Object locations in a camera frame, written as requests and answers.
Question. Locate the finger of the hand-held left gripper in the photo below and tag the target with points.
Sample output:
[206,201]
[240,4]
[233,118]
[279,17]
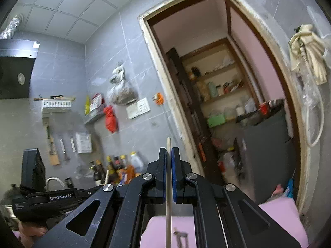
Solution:
[89,195]

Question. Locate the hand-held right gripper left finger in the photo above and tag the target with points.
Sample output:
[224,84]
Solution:
[162,171]

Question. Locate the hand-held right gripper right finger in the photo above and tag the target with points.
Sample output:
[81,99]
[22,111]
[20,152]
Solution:
[175,171]

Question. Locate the wooden chopstick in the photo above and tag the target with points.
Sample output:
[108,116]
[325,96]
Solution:
[168,147]

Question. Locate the person's left forearm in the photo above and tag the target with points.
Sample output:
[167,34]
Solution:
[16,236]

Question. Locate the person's left hand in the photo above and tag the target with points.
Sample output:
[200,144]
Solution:
[31,232]

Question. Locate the metal faucet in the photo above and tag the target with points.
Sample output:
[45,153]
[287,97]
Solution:
[53,180]

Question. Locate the large oil bottle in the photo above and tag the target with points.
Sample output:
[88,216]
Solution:
[137,163]

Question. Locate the hanging metal utensil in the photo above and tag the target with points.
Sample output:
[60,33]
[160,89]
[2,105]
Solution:
[73,145]
[64,149]

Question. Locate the group of sauce bottles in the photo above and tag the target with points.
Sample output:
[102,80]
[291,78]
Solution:
[115,170]

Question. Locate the metal cooking pot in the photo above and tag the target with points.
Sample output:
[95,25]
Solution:
[9,204]

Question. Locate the white cardboard box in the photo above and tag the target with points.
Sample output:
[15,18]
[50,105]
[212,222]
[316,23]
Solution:
[84,142]

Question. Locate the green plastic box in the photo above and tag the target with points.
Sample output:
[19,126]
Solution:
[216,121]

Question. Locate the red plastic bag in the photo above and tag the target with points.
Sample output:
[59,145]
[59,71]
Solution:
[110,120]

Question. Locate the orange plug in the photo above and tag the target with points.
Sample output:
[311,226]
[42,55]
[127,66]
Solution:
[158,98]

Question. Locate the wooden shelf unit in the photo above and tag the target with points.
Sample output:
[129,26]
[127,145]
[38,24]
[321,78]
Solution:
[219,103]

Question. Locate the clear plastic bag dried goods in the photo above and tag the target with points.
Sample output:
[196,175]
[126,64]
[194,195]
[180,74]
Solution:
[121,93]

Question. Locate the mint green canister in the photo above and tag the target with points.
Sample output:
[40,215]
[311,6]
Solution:
[212,91]

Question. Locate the grey refrigerator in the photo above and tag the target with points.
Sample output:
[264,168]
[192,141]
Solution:
[266,147]

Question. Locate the black range hood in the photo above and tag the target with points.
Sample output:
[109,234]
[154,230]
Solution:
[15,69]

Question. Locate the red container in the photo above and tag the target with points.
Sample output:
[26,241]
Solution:
[263,109]

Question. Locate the pink tablecloth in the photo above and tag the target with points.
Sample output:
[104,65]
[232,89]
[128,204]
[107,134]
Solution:
[279,211]

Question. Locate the blue packet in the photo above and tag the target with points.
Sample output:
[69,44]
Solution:
[289,188]

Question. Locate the beige hanging cloth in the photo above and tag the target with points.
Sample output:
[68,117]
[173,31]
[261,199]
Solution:
[307,49]

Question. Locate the white wall rack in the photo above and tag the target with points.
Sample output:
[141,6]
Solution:
[55,104]

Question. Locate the white wall socket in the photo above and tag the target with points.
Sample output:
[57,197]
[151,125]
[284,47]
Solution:
[138,108]

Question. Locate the grey wall shelf with packets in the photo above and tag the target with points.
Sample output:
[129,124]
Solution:
[94,108]

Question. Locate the beige door frame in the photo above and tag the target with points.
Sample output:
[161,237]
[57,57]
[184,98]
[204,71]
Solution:
[155,69]

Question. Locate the silver foil duct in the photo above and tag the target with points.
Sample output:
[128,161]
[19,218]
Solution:
[11,25]

